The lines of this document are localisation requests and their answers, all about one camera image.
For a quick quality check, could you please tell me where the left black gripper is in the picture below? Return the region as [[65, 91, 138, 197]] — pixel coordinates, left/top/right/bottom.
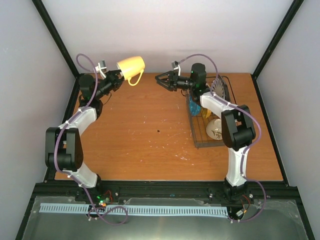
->
[[94, 68, 128, 99]]

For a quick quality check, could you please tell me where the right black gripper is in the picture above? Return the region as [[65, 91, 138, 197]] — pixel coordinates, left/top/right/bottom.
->
[[154, 71, 194, 92]]

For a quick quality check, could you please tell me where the yellow mug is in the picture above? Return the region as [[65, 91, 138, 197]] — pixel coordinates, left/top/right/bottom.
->
[[116, 56, 146, 87]]

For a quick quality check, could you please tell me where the teal polka dot plate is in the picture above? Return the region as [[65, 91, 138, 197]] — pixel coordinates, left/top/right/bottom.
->
[[188, 96, 202, 117]]

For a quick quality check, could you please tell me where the yellow plate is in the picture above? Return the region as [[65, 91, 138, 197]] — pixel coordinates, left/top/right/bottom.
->
[[201, 108, 212, 119]]

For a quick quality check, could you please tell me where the white blue striped plate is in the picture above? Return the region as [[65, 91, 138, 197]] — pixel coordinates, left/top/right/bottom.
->
[[212, 76, 226, 99]]

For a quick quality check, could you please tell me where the black wire dish rack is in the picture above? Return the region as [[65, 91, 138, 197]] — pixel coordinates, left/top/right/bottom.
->
[[181, 82, 237, 149]]

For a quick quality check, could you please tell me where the black rimmed striped plate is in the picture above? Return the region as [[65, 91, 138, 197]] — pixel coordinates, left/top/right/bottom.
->
[[222, 76, 231, 102]]

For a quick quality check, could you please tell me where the white ceramic bowl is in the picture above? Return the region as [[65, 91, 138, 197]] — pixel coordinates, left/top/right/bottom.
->
[[205, 118, 223, 141]]

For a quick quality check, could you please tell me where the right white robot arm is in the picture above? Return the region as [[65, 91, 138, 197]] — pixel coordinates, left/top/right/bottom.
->
[[155, 63, 256, 202]]

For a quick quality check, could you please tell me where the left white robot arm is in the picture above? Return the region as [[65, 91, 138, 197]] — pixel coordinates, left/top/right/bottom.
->
[[45, 70, 124, 202]]

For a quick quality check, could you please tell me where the left controller board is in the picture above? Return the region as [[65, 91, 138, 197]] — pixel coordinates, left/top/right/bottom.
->
[[96, 190, 113, 207]]

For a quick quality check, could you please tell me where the controller board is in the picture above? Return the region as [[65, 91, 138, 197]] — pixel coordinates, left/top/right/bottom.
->
[[236, 194, 251, 219], [96, 190, 113, 207]]

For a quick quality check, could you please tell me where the right controller board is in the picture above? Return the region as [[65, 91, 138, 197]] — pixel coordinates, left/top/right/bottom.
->
[[236, 194, 251, 219]]

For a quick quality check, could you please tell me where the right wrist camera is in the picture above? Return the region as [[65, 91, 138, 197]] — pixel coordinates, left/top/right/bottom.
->
[[171, 61, 181, 76]]

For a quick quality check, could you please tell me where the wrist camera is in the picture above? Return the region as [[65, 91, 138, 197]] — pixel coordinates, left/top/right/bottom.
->
[[95, 60, 108, 79], [171, 61, 181, 76]]

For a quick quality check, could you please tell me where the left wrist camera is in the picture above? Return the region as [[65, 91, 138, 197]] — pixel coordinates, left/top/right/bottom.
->
[[95, 60, 108, 79]]

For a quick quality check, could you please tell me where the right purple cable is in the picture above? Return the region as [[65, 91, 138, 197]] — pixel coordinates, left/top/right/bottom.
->
[[178, 53, 267, 223]]

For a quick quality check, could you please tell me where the purple cable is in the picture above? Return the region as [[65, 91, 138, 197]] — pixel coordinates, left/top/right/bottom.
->
[[178, 53, 267, 223], [53, 53, 129, 225]]

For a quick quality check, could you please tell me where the black aluminium frame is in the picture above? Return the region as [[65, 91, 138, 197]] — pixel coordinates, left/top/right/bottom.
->
[[16, 0, 315, 240]]

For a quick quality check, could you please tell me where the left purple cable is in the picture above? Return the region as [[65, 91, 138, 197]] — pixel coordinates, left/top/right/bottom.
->
[[53, 53, 129, 225]]

